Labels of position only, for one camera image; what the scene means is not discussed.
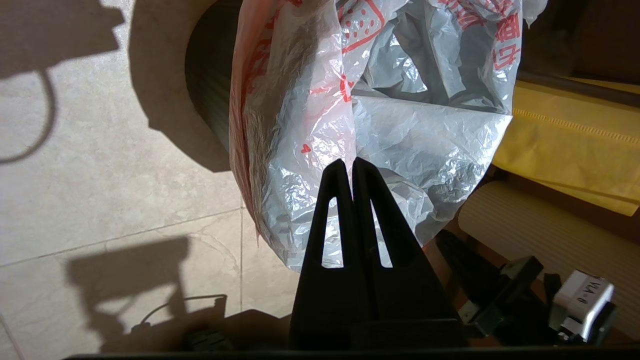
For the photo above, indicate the black trash bin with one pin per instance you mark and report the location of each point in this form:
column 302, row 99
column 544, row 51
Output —
column 210, row 75

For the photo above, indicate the grey ribbed round object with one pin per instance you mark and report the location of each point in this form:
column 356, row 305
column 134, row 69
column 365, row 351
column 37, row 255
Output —
column 550, row 225

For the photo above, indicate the dark table frame bar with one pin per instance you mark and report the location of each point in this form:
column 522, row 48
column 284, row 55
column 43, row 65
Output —
column 575, row 86

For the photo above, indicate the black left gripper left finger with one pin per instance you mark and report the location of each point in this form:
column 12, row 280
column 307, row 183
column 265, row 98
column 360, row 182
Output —
column 320, row 295

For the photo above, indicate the yellow bag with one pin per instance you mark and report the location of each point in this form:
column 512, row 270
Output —
column 575, row 145

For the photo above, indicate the red printed plastic bag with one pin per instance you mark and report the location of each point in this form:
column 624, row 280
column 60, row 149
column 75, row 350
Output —
column 310, row 100

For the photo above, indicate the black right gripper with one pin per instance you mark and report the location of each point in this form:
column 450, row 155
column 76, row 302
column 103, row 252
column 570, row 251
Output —
column 505, row 305

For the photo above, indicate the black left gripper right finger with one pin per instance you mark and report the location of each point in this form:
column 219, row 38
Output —
column 415, row 295

